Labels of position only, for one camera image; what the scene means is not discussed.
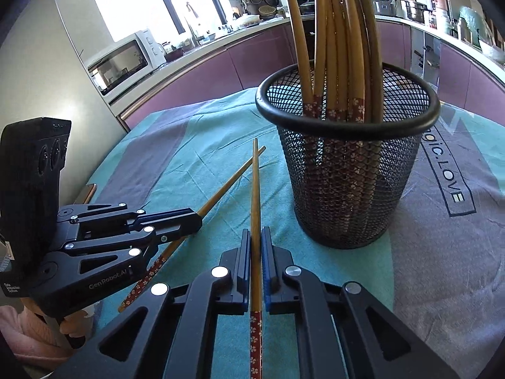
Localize bamboo chopstick two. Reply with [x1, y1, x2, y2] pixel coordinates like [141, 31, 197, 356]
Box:
[117, 158, 253, 312]

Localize bamboo chopstick one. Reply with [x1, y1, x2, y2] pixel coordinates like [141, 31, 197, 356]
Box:
[250, 139, 262, 378]

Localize bamboo chopstick three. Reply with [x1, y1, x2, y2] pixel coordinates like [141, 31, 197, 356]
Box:
[360, 0, 383, 123]

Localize bamboo chopstick eight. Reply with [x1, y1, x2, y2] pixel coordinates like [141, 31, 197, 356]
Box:
[288, 0, 320, 118]

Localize bamboo chopstick six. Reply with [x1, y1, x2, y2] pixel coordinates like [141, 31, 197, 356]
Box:
[313, 0, 327, 118]

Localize bamboo chopstick seven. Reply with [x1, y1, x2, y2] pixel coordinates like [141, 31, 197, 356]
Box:
[326, 0, 342, 122]

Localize bamboo chopstick four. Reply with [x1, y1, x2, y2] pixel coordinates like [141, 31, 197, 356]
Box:
[345, 0, 365, 122]

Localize bamboo chopstick five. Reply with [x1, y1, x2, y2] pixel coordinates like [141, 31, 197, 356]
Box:
[335, 0, 350, 122]

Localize pink sleeve left forearm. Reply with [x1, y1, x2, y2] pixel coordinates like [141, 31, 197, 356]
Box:
[1, 298, 76, 370]

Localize kitchen faucet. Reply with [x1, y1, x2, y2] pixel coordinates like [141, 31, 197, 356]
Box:
[185, 2, 199, 46]

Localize left hand with bandage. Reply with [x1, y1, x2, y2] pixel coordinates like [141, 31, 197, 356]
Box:
[59, 310, 94, 349]

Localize smartphone with orange edge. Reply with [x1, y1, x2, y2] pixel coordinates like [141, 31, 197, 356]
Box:
[74, 183, 98, 204]

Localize teal grey tablecloth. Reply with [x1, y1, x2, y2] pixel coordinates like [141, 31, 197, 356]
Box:
[91, 89, 504, 378]

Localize black mesh cup holder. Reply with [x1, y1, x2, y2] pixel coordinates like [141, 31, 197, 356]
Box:
[255, 63, 441, 250]

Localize white microwave oven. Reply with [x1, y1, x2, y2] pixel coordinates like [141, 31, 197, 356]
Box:
[85, 30, 166, 102]

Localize steel stock pot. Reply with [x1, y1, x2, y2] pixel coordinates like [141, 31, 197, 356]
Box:
[401, 0, 428, 23]

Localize mint green air fryer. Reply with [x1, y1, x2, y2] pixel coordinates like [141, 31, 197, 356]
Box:
[460, 6, 488, 47]

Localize pink thermos jug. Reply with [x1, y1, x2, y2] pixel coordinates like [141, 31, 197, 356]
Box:
[431, 0, 450, 18]

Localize black camera box left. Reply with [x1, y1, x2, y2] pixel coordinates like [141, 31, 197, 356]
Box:
[1, 117, 72, 273]

